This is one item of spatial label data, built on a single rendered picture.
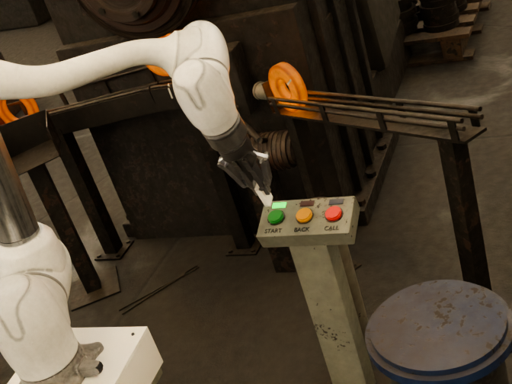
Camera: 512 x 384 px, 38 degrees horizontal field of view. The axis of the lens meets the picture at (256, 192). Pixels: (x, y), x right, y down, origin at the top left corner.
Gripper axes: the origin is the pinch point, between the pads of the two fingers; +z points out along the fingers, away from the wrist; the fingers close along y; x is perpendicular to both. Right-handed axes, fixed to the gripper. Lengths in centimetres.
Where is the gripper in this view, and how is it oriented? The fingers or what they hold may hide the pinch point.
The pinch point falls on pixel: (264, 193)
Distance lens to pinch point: 179.0
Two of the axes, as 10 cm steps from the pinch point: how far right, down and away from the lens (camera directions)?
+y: -9.0, 0.7, 4.2
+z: 3.8, 6.0, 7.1
